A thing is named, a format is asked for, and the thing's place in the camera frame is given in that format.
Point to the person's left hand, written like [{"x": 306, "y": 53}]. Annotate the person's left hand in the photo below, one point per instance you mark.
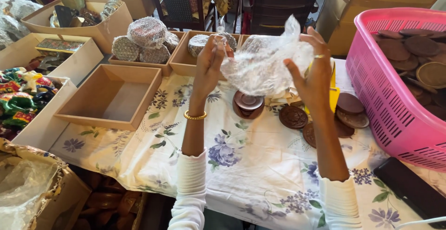
[{"x": 208, "y": 68}]

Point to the person's right hand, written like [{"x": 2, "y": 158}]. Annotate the person's right hand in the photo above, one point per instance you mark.
[{"x": 315, "y": 83}]

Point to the clear bubble wrap sheet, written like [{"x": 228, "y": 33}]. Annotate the clear bubble wrap sheet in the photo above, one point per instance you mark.
[{"x": 264, "y": 66}]

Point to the yellow tape dispenser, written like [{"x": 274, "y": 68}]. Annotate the yellow tape dispenser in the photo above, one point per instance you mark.
[{"x": 333, "y": 94}]

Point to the bubble-wrapped round bundle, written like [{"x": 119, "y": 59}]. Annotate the bubble-wrapped round bundle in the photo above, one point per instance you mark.
[
  {"x": 155, "y": 55},
  {"x": 230, "y": 41},
  {"x": 197, "y": 45},
  {"x": 124, "y": 48},
  {"x": 172, "y": 41},
  {"x": 147, "y": 32}
]

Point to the plain round wooden coaster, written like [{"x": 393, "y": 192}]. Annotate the plain round wooden coaster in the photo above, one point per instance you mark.
[
  {"x": 343, "y": 130},
  {"x": 349, "y": 103}
]

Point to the carved round wooden coaster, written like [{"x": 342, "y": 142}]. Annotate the carved round wooden coaster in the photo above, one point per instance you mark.
[
  {"x": 293, "y": 117},
  {"x": 309, "y": 135}
]

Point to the gold bangle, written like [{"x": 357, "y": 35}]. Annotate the gold bangle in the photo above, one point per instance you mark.
[{"x": 195, "y": 117}]

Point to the round wooden coaster holder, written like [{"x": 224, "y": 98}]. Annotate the round wooden coaster holder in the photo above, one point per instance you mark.
[{"x": 248, "y": 104}]

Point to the light-rimmed round wooden coaster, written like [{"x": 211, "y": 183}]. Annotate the light-rimmed round wooden coaster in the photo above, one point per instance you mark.
[{"x": 355, "y": 120}]

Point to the pink plastic basket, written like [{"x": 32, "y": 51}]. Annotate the pink plastic basket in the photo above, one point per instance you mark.
[{"x": 379, "y": 111}]

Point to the dark wooden slatted chair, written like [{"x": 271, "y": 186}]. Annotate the dark wooden slatted chair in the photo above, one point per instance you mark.
[{"x": 278, "y": 3}]

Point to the floral white tablecloth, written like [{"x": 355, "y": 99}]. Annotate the floral white tablecloth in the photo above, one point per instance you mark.
[{"x": 251, "y": 160}]

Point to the empty brown wooden box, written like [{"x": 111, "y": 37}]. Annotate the empty brown wooden box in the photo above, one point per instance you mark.
[{"x": 111, "y": 97}]

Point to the pile of wooden coasters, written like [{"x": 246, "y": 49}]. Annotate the pile of wooden coasters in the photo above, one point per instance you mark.
[{"x": 414, "y": 59}]

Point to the large cardboard carton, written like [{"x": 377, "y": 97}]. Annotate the large cardboard carton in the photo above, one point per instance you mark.
[{"x": 376, "y": 0}]

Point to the cardboard box of handicrafts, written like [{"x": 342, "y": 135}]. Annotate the cardboard box of handicrafts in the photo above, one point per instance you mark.
[{"x": 101, "y": 31}]

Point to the white box of painted boxes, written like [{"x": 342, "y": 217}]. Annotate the white box of painted boxes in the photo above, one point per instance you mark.
[{"x": 76, "y": 62}]

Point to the black flat case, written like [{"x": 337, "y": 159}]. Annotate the black flat case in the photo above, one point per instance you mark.
[{"x": 411, "y": 188}]

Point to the heap of wooden wares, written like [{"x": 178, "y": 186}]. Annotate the heap of wooden wares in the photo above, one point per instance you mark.
[{"x": 108, "y": 202}]

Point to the white box of painted elephants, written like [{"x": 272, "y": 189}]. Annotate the white box of painted elephants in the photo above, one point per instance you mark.
[{"x": 41, "y": 125}]

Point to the heap of plastic-wrapped goods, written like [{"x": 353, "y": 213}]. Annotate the heap of plastic-wrapped goods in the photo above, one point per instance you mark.
[{"x": 15, "y": 17}]

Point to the carton with plastic bag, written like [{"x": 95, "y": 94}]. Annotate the carton with plastic bag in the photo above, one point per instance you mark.
[{"x": 31, "y": 188}]

